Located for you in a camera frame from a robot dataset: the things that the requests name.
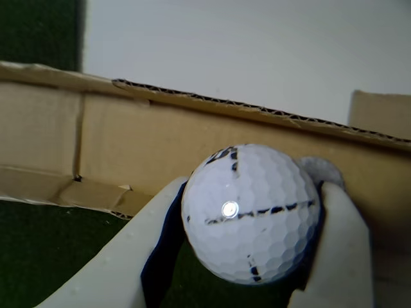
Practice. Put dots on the long cardboard ramp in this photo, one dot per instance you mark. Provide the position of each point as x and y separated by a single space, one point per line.
128 138

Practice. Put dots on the long green putting mat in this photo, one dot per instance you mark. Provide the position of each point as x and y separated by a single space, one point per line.
48 253

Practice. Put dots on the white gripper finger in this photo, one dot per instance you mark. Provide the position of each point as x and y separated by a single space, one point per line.
122 272
346 256

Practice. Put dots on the cardboard cross support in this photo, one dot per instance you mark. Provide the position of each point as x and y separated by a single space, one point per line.
382 112

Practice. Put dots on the small green turf piece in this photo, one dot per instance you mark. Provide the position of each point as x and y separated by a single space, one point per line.
38 32

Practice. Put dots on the white golf ball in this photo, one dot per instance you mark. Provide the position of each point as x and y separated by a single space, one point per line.
257 231

